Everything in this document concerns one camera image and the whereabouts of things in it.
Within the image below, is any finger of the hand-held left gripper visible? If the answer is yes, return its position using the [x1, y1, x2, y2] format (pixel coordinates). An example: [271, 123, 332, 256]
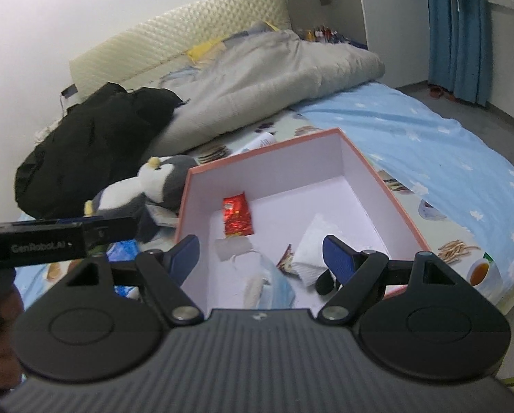
[83, 217, 138, 244]

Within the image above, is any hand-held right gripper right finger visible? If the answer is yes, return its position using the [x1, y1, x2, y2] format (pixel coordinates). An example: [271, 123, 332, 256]
[317, 234, 454, 326]

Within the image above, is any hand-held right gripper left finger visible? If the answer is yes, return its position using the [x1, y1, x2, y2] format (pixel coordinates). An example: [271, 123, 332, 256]
[65, 234, 204, 328]

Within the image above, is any small panda plush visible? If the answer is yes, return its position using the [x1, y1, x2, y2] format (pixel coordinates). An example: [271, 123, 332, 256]
[315, 267, 339, 297]

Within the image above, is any white towel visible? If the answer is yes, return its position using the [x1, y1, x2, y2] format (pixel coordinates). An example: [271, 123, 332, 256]
[292, 214, 348, 287]

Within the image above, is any white plastic packet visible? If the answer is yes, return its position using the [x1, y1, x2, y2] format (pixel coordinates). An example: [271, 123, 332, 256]
[215, 239, 253, 262]

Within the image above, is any small red white sachet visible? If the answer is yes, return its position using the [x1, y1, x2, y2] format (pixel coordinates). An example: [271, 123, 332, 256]
[276, 244, 295, 272]

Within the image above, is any blue face mask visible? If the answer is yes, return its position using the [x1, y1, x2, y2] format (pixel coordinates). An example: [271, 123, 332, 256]
[244, 252, 296, 310]

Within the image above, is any red foil packet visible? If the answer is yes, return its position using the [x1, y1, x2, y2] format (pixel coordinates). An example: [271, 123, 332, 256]
[223, 192, 256, 238]

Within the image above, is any grey white penguin plush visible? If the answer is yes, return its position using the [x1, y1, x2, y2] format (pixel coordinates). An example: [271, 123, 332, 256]
[84, 155, 197, 244]

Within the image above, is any pink cardboard box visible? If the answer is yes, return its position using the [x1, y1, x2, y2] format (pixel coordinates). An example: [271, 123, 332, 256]
[173, 128, 432, 310]

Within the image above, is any person's left hand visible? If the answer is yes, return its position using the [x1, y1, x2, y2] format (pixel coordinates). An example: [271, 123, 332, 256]
[0, 267, 26, 390]

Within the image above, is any blue tissue pack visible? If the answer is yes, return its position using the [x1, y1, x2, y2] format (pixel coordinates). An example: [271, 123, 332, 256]
[106, 239, 142, 299]

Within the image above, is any food print mat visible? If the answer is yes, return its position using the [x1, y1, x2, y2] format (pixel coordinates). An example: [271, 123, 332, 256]
[16, 114, 514, 315]

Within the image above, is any black jacket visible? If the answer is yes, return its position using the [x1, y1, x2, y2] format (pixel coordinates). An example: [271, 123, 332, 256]
[15, 83, 184, 220]

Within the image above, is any white crumpled cloth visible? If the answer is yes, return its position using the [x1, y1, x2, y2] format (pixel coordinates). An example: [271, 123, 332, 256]
[33, 116, 64, 142]

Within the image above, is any white leaflet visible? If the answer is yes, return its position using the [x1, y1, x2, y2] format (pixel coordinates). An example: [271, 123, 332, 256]
[246, 133, 278, 151]

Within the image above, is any light blue bed sheet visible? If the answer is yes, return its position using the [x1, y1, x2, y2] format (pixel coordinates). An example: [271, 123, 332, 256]
[302, 80, 514, 299]

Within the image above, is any grey duvet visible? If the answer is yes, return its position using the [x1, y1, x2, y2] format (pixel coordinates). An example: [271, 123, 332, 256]
[154, 29, 387, 156]

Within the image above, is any cream quilted headboard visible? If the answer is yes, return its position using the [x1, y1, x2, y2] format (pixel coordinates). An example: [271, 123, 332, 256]
[69, 0, 292, 97]

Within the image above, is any row of small bottles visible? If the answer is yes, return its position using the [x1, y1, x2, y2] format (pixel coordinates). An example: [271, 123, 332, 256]
[304, 26, 352, 44]

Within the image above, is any white wardrobe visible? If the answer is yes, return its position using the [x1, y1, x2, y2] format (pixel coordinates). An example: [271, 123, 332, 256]
[278, 0, 432, 89]

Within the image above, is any blue curtain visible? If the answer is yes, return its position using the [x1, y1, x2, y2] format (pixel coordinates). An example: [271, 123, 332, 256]
[422, 0, 494, 106]

